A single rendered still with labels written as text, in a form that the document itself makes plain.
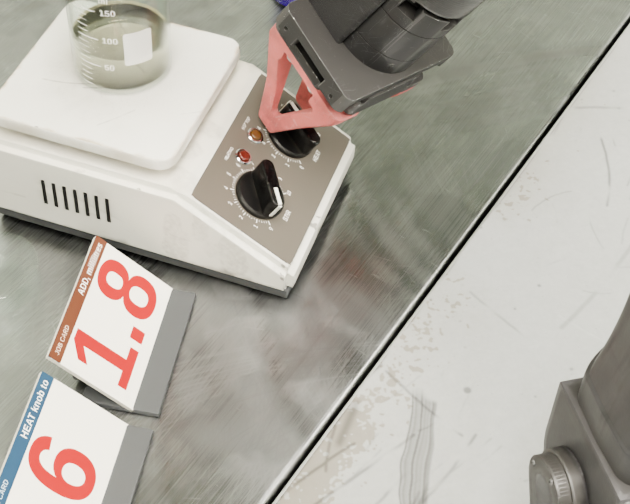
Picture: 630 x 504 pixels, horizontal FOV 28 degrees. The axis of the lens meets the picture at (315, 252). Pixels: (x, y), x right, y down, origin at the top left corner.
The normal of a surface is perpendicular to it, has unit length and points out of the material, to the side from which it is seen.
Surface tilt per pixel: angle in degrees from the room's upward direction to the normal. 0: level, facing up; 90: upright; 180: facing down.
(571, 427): 90
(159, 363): 0
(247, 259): 90
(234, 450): 0
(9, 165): 90
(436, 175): 0
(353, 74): 32
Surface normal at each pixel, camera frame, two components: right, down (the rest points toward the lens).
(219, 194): 0.51, -0.43
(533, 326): 0.05, -0.66
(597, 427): -0.98, 0.12
